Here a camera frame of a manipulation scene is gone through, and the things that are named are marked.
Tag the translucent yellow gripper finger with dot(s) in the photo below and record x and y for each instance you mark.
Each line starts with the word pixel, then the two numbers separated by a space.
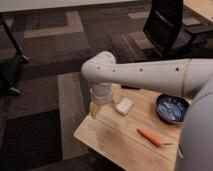
pixel 94 109
pixel 111 105

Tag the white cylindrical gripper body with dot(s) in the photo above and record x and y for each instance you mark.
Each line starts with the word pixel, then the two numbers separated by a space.
pixel 101 94

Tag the orange pepper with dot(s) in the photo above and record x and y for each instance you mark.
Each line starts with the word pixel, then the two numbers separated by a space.
pixel 154 139

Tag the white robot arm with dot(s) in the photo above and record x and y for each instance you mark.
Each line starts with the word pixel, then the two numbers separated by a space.
pixel 190 78

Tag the white sponge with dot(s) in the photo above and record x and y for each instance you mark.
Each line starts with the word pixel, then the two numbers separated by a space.
pixel 124 106

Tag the black phone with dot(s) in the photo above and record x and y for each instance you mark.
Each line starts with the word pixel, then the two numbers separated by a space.
pixel 130 88

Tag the blue patterned bowl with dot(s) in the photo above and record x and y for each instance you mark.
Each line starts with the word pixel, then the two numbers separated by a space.
pixel 171 109

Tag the black rolling stand base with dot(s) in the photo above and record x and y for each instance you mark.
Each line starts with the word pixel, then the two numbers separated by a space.
pixel 9 69

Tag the black office chair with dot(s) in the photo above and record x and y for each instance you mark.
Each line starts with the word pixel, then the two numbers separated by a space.
pixel 170 39

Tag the light wooden desk corner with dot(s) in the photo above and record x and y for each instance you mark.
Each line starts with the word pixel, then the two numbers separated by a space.
pixel 204 8

